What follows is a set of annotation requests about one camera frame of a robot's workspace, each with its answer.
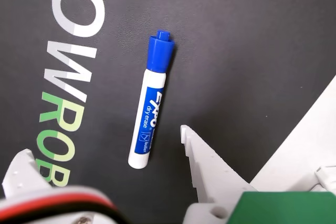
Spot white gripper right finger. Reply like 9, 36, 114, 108
180, 125, 259, 224

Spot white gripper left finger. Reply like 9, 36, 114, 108
1, 148, 53, 199

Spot blue dry erase marker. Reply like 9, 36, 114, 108
128, 29, 176, 169

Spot dark grey WOWROBO mat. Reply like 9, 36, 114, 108
0, 0, 336, 224

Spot red black servo wires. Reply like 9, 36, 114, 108
0, 186, 132, 224

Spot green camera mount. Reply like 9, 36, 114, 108
227, 191, 336, 224

